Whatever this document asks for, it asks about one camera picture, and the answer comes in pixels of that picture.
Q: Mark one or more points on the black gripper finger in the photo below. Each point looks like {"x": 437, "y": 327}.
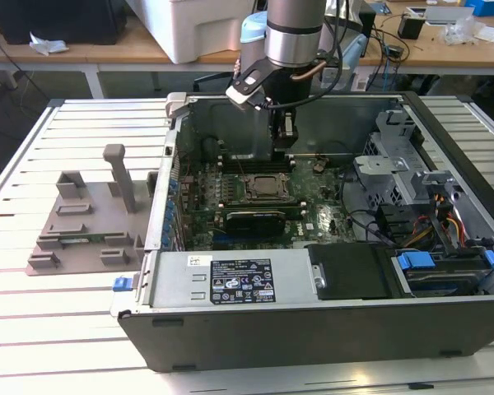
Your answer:
{"x": 288, "y": 140}
{"x": 273, "y": 136}

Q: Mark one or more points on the metal locking lever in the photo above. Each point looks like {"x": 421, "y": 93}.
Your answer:
{"x": 242, "y": 169}

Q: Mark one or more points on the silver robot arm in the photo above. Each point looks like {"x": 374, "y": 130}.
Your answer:
{"x": 294, "y": 37}

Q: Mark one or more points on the CPU socket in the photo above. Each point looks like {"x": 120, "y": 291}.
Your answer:
{"x": 268, "y": 197}

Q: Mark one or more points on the black RAM slot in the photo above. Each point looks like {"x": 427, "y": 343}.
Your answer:
{"x": 263, "y": 198}
{"x": 255, "y": 168}
{"x": 255, "y": 171}
{"x": 255, "y": 164}
{"x": 230, "y": 161}
{"x": 263, "y": 201}
{"x": 263, "y": 205}
{"x": 263, "y": 208}

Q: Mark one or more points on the round coin battery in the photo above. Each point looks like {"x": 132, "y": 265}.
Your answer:
{"x": 319, "y": 165}

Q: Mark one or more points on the green motherboard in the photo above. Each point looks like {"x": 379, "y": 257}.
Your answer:
{"x": 313, "y": 222}

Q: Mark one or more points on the black graphics card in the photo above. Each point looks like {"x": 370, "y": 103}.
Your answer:
{"x": 255, "y": 224}

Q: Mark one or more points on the silver drive cage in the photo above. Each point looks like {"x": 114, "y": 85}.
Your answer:
{"x": 389, "y": 181}

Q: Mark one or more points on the white plastic machine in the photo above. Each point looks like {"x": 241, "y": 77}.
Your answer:
{"x": 197, "y": 24}

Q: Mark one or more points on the blue expansion slot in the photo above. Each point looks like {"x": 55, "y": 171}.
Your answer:
{"x": 220, "y": 239}

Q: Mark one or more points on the small black box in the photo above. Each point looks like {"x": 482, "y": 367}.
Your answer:
{"x": 409, "y": 26}

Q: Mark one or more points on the black drive bay cover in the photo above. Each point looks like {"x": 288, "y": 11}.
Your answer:
{"x": 346, "y": 271}

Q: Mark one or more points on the wooden desk with clutter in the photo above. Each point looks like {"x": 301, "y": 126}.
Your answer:
{"x": 436, "y": 53}

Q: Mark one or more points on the flat grey white box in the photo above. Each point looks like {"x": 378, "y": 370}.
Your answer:
{"x": 448, "y": 14}

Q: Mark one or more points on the hard disk in blue carrier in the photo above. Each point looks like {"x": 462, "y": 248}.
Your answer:
{"x": 416, "y": 261}

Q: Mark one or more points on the silver power supply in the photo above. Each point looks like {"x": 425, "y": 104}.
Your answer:
{"x": 177, "y": 284}

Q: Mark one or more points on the crumpled clear plastic bag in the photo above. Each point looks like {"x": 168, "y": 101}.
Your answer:
{"x": 461, "y": 31}

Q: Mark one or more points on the wooden desk white legs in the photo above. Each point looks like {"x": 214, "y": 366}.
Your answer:
{"x": 107, "y": 51}

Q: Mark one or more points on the grey parts rack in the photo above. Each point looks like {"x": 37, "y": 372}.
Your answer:
{"x": 94, "y": 197}

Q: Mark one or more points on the black grey PC case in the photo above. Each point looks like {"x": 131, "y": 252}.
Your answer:
{"x": 313, "y": 341}

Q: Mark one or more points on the blue case latch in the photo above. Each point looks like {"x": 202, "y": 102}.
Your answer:
{"x": 121, "y": 284}

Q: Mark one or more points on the blue cardboard box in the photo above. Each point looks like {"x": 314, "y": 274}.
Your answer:
{"x": 492, "y": 7}

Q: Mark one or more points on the large black box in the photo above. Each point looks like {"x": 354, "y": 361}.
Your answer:
{"x": 57, "y": 20}

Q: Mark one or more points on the crumpled white paper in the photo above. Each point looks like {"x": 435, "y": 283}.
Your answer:
{"x": 45, "y": 45}

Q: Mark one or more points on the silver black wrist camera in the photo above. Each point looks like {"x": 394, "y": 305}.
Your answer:
{"x": 247, "y": 86}

